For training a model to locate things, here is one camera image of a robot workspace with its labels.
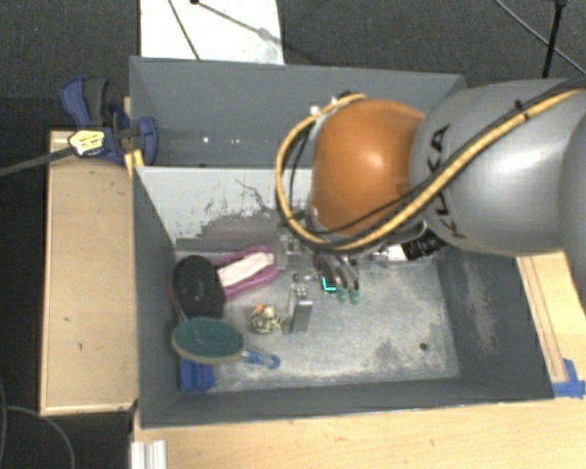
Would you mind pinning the purple and white brush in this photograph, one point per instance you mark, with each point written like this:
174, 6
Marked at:
246, 269

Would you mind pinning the pale wood flat board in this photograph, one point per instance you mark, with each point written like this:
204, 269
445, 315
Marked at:
88, 281

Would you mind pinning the black oval sponge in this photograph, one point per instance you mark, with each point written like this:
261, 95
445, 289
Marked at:
197, 286

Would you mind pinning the grey metal bin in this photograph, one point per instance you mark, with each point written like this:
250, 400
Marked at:
390, 330

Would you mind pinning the small camouflage toy figure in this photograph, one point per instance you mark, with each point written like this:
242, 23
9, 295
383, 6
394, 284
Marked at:
264, 319

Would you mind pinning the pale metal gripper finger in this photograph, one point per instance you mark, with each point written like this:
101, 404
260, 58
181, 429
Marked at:
304, 316
289, 313

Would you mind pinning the black cylinder on white bracket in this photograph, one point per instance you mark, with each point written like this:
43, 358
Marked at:
422, 248

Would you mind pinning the blue block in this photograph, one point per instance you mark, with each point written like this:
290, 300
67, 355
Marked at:
194, 376

